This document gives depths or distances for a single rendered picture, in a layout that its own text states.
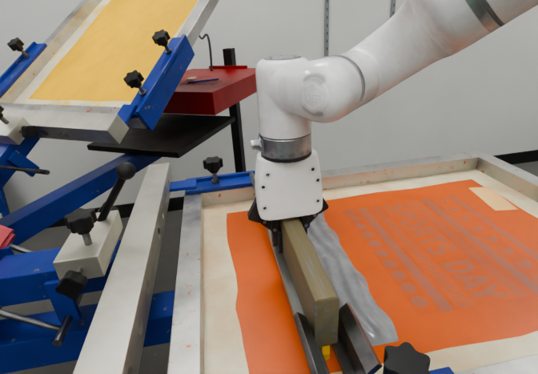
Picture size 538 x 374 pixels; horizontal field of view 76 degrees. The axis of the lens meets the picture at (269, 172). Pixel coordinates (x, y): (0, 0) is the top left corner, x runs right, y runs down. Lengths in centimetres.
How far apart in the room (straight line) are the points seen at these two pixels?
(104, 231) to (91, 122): 39
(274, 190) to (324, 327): 19
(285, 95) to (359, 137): 245
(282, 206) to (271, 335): 18
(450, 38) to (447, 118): 286
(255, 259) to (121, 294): 24
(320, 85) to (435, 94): 272
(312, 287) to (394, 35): 32
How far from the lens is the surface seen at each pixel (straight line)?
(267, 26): 251
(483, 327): 58
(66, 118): 96
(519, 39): 346
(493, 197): 92
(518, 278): 69
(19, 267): 63
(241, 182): 81
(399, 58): 48
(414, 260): 66
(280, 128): 46
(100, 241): 55
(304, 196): 52
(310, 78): 40
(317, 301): 42
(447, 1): 36
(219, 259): 65
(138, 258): 55
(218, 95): 139
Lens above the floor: 135
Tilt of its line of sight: 24 degrees down
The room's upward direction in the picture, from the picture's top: 4 degrees counter-clockwise
